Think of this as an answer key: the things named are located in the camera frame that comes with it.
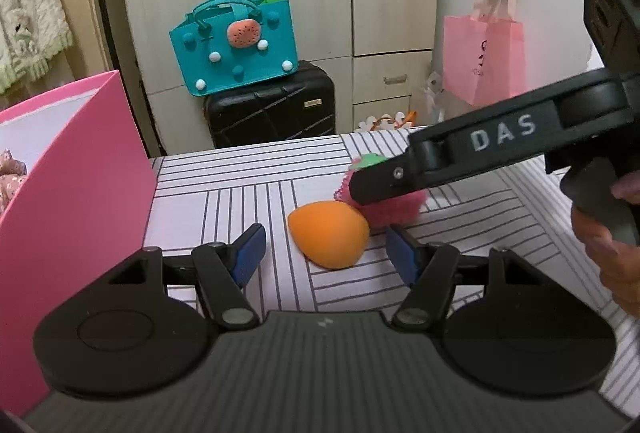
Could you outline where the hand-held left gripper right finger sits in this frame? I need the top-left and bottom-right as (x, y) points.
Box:
(386, 224), (546, 331)

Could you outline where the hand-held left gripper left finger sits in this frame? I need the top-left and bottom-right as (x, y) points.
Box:
(107, 223), (267, 329)

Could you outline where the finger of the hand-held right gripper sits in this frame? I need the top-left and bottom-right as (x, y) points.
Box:
(348, 153), (431, 207)

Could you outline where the pink yarn strawberry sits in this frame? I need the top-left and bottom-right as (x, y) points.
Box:
(333, 152), (429, 229)

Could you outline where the orange egg sponge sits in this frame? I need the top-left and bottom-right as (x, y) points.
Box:
(287, 200), (371, 270)

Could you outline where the pink cardboard box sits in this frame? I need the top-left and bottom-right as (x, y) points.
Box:
(0, 70), (157, 417)

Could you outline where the floral scrunchie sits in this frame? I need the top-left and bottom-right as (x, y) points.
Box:
(0, 148), (29, 215)

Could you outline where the person's right hand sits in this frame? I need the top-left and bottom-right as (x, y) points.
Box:
(572, 176), (640, 314)

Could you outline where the striped tablecloth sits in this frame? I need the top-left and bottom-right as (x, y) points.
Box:
(144, 127), (640, 415)

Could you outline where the pink paper bag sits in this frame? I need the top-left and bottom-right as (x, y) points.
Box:
(442, 10), (526, 107)

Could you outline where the black suitcase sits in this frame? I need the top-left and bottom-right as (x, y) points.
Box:
(202, 59), (336, 149)

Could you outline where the teal felt handbag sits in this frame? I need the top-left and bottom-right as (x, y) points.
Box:
(168, 0), (300, 98)

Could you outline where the fluffy white cardigan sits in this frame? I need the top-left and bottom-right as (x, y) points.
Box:
(0, 0), (74, 95)

